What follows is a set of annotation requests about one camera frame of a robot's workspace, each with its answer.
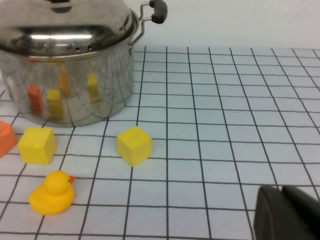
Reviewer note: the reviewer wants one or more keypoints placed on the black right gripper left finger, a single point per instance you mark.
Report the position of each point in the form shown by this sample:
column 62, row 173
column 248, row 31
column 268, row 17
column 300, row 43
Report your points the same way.
column 271, row 217

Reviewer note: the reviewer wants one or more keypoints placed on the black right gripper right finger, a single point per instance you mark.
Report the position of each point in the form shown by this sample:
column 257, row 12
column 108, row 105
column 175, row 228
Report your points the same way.
column 306, row 207

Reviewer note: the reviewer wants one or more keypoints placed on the stainless steel pot lid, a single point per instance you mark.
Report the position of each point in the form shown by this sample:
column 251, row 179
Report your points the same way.
column 62, row 25

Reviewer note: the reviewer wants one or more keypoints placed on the white grid tablecloth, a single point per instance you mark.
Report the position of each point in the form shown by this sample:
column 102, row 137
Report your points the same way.
column 225, row 125

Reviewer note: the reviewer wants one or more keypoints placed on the yellow foam cube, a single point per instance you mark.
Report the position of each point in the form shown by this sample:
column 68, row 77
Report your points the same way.
column 36, row 147
column 133, row 147

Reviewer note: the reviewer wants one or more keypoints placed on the yellow rubber duck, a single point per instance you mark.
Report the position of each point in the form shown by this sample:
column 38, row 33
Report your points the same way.
column 52, row 197

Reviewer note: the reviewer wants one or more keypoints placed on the orange foam cube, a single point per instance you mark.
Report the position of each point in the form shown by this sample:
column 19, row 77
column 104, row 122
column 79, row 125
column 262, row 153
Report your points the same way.
column 6, row 140

